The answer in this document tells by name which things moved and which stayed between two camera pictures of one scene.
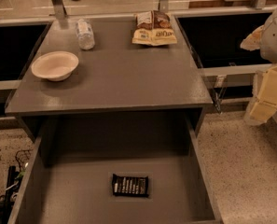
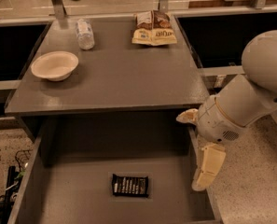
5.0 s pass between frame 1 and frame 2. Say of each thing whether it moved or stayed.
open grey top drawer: stayed
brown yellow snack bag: stayed
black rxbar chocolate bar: stayed
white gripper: moved
